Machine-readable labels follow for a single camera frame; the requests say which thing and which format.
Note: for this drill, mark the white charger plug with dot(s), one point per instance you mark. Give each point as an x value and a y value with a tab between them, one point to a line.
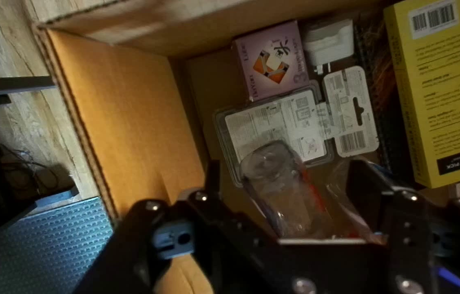
329	42

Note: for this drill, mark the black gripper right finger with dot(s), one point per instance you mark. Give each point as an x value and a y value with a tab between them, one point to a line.
427	245

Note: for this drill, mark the white blister card barcode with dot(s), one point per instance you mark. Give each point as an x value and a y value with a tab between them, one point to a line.
353	114

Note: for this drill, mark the blue textured mat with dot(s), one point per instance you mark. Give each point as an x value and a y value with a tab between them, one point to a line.
40	250

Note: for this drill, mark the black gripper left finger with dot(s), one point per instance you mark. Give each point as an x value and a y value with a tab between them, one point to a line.
224	238

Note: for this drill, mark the purple printed small box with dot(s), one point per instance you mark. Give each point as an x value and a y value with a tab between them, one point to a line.
272	62

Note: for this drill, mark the yellow book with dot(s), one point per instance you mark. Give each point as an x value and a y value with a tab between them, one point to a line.
448	91

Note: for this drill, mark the dark patterned book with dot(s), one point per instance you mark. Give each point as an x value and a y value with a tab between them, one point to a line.
379	81

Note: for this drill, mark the large open cardboard box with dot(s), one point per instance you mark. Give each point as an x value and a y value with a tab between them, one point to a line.
127	119

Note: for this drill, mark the clear package white insert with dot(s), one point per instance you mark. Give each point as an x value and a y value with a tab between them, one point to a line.
268	122

